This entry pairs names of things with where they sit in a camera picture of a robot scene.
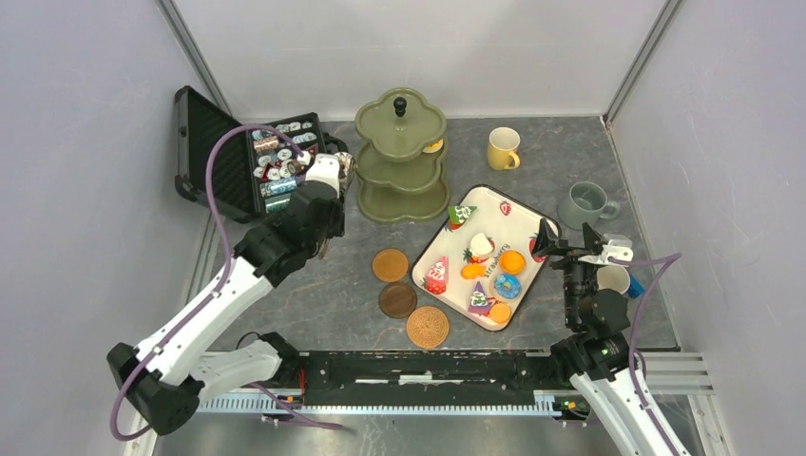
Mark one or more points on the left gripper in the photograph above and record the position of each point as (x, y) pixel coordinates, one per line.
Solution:
(337, 227)

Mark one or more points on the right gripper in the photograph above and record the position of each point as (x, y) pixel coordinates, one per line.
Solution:
(571, 254)

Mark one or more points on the metal serving tongs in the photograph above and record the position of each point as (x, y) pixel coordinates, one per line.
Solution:
(346, 175)

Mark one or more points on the blue glazed donut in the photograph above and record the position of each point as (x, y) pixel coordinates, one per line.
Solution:
(506, 287)

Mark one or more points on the green triangular cake slice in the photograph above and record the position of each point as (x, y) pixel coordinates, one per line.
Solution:
(458, 215)

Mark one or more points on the yellow glazed donut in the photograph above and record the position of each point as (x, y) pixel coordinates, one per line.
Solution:
(434, 147)

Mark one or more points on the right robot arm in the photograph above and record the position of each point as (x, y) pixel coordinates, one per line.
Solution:
(597, 360)

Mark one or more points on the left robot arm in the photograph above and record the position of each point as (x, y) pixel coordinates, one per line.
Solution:
(167, 376)

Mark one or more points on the grey-green ceramic mug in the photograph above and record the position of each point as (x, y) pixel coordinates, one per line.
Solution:
(586, 202)

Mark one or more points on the orange macaron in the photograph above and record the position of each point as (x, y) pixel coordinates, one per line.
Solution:
(512, 262)

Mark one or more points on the black poker chip case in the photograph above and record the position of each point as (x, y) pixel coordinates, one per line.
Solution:
(239, 168)

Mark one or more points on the blue small object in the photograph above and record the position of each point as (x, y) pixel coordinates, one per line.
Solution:
(635, 288)

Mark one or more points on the light brown round coaster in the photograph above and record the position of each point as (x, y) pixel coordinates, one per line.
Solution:
(390, 265)

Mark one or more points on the white roll cake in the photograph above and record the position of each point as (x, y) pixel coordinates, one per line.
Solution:
(481, 247)

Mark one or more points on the strawberry print serving tray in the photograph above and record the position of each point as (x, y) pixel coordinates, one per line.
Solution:
(510, 224)

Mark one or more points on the green three-tier dessert stand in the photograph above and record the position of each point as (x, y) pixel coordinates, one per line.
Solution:
(397, 181)

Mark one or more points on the round orange biscuit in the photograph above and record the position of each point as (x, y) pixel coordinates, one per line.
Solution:
(500, 313)

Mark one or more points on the small orange pastry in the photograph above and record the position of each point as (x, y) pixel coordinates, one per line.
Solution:
(473, 271)

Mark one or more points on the yellow ceramic mug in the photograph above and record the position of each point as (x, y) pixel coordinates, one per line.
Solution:
(502, 151)

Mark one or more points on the purple cake slice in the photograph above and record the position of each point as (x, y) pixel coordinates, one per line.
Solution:
(479, 302)

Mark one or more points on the dark brown round coaster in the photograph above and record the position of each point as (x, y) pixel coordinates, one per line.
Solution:
(397, 300)

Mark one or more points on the red strawberry cake slice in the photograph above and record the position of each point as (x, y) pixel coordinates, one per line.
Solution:
(436, 278)

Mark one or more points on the woven rattan round coaster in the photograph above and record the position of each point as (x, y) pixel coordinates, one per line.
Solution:
(427, 327)

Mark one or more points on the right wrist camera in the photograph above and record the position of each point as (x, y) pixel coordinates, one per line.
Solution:
(608, 250)

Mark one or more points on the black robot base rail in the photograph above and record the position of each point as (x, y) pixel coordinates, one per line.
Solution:
(419, 378)

